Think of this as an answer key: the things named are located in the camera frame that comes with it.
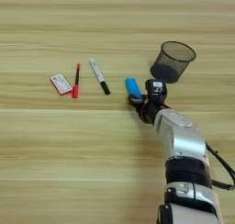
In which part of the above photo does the blue eraser block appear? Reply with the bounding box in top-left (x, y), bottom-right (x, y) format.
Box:
top-left (124, 77), bottom-right (143, 100)

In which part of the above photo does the black mesh pen cup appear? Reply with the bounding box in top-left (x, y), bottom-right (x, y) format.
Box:
top-left (149, 40), bottom-right (197, 84)

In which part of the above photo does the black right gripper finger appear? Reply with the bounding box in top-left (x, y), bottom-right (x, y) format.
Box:
top-left (128, 94), bottom-right (145, 106)

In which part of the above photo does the red pen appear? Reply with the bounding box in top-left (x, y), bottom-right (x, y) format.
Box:
top-left (71, 62), bottom-right (83, 99)

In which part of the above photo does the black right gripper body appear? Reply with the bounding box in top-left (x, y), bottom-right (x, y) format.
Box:
top-left (133, 96), bottom-right (170, 126)

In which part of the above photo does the red white card box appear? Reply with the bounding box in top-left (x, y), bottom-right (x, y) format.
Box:
top-left (50, 73), bottom-right (73, 96)

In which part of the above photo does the small black box white label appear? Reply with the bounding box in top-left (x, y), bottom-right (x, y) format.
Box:
top-left (144, 78), bottom-right (168, 103)

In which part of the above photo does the white marker black cap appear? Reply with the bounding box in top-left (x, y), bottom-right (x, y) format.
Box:
top-left (88, 57), bottom-right (112, 96)

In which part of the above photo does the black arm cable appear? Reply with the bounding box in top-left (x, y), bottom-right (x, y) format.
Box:
top-left (205, 140), bottom-right (235, 191)

